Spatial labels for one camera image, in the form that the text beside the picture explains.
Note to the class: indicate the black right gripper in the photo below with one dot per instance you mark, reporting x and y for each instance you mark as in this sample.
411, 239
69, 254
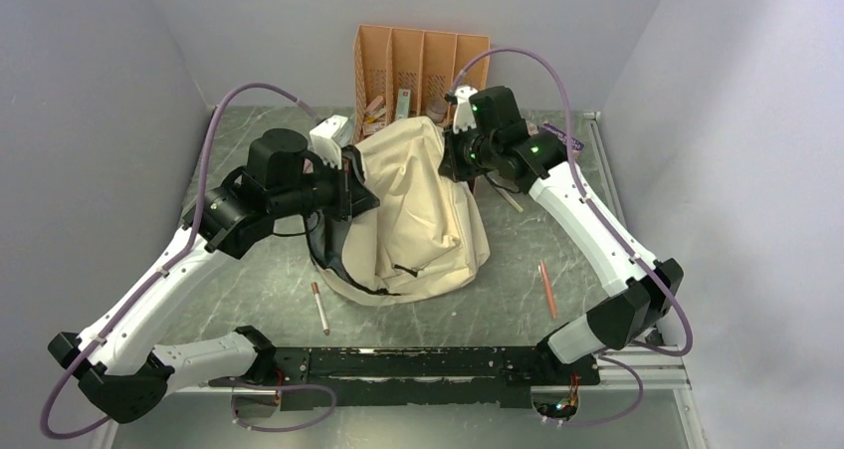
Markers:
450, 166

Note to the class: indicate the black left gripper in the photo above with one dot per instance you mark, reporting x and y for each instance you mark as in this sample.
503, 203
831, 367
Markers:
353, 196

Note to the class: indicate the beige canvas backpack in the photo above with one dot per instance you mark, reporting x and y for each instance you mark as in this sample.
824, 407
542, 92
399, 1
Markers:
426, 237

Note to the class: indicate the purple Treehouse book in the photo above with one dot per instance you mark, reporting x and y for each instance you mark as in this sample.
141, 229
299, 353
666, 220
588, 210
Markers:
576, 144

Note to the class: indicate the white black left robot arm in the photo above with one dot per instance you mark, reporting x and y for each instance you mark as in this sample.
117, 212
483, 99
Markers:
119, 362

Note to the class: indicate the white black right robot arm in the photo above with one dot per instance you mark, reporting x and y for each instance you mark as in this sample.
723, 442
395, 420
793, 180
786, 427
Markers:
489, 134

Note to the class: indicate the grey glue stick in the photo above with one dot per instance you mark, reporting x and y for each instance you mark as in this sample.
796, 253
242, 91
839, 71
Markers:
436, 110

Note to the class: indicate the red white small box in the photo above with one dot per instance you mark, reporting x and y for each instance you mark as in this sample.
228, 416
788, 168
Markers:
374, 115

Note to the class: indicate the teal white box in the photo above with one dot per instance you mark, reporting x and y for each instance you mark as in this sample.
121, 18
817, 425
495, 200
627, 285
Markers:
403, 101

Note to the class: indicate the white brown marker pen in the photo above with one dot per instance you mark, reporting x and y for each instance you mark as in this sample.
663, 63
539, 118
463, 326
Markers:
321, 309

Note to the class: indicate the orange plastic desk organizer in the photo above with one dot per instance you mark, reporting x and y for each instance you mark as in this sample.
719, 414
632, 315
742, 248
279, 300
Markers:
426, 62

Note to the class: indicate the orange pencil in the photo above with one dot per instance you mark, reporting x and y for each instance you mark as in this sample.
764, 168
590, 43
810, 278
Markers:
547, 289

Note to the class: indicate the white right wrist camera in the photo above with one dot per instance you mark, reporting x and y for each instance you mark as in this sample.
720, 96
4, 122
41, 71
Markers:
463, 118

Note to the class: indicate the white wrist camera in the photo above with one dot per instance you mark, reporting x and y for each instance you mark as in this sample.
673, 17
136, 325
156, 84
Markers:
329, 137
463, 118

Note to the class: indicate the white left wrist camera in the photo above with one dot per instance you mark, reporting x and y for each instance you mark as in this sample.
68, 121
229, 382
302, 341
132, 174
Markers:
329, 137

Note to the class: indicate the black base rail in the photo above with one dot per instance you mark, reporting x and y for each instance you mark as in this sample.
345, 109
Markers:
353, 376

